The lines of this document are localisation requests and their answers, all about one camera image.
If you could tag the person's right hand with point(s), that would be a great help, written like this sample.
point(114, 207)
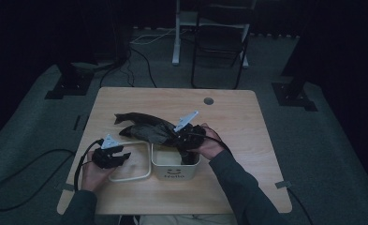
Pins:
point(211, 146)

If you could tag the black floor tape strip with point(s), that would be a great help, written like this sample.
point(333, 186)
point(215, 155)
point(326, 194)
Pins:
point(76, 122)

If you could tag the black plastic garbage bag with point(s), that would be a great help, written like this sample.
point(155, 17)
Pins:
point(147, 132)

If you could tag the white square bin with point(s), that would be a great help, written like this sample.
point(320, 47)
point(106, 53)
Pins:
point(172, 173)

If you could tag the grey tape strip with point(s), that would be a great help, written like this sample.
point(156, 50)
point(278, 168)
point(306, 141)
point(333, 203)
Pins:
point(64, 187)
point(283, 184)

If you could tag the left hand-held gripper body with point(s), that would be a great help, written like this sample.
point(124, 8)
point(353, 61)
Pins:
point(103, 157)

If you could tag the black folding chair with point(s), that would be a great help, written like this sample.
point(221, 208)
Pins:
point(219, 37)

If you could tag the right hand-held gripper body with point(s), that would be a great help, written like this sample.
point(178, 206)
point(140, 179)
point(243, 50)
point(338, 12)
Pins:
point(189, 137)

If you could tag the black metal stand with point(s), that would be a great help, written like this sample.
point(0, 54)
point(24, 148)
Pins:
point(292, 97)
point(69, 86)

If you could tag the person's left hand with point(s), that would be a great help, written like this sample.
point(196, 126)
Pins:
point(92, 176)

